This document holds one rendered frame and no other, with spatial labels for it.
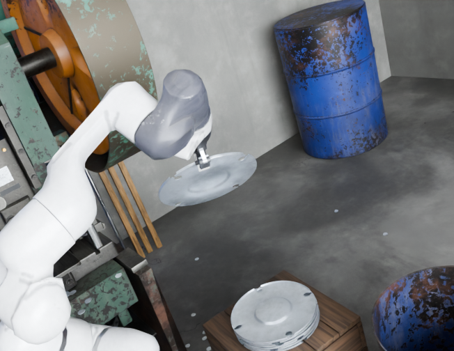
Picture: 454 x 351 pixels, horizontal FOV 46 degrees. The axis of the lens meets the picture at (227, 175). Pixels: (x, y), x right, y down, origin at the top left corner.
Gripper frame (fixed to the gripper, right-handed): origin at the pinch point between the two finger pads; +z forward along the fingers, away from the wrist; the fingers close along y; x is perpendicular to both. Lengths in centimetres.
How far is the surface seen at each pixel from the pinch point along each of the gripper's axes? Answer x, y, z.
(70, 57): 26, 57, 18
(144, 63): 5.1, 35.9, 3.5
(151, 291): 29, -15, 56
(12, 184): 57, 27, 29
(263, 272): -16, -8, 138
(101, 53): 15.2, 37.3, -5.1
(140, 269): 30, -7, 53
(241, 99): -51, 119, 199
